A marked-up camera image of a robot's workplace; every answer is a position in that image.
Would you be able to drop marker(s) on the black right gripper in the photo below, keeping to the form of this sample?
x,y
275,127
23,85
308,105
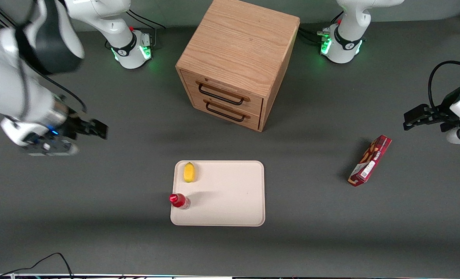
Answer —
x,y
76,124

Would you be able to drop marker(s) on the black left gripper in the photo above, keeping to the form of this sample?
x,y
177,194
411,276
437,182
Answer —
x,y
440,114

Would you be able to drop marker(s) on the red coke bottle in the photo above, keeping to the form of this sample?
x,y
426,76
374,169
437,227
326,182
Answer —
x,y
179,200

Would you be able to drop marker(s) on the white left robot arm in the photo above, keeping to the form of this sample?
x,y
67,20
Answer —
x,y
354,23

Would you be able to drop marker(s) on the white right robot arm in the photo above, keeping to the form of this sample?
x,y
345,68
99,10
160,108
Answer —
x,y
9,85

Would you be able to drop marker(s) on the beige plastic tray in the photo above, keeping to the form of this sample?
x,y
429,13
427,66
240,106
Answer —
x,y
226,193

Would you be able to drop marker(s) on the red snack box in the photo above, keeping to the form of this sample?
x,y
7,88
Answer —
x,y
370,161

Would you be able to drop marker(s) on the yellow lemon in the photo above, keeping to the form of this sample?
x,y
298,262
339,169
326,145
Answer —
x,y
189,173

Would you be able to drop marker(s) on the wooden drawer cabinet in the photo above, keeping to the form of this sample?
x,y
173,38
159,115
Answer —
x,y
237,54

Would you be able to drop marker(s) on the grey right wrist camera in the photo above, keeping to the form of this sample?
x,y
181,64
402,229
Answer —
x,y
54,148

